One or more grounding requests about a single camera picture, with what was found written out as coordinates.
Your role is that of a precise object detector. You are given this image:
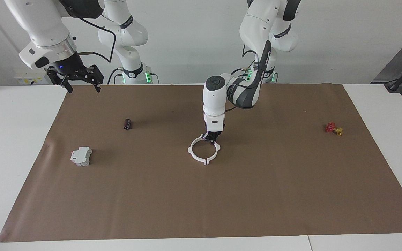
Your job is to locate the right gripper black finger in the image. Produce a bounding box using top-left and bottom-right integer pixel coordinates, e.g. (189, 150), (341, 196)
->
(83, 64), (104, 93)
(46, 69), (73, 94)

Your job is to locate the white half-ring pipe clamp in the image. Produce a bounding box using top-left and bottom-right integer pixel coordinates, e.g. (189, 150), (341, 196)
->
(188, 136), (207, 166)
(201, 134), (222, 164)

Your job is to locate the white power strip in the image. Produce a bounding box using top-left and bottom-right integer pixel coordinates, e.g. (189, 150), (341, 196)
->
(14, 68), (48, 85)

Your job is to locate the brown paper table mat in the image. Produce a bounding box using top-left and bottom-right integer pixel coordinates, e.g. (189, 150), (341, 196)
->
(0, 84), (402, 243)

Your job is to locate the white circuit breaker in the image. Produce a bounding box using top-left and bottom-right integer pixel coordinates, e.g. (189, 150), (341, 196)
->
(70, 146), (93, 167)

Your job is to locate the brass valve red handwheel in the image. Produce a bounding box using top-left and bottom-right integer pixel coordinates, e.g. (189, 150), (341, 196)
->
(325, 122), (344, 136)

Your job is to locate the grey slanted panel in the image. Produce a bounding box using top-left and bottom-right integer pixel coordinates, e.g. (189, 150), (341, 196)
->
(371, 33), (402, 85)

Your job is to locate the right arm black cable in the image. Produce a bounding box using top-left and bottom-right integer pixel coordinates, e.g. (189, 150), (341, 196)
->
(77, 16), (117, 64)

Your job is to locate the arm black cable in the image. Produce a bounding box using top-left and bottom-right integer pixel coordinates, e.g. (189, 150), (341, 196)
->
(77, 16), (117, 64)
(226, 41), (275, 109)

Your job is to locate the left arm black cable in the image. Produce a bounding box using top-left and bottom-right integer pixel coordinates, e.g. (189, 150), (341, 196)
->
(226, 41), (275, 109)

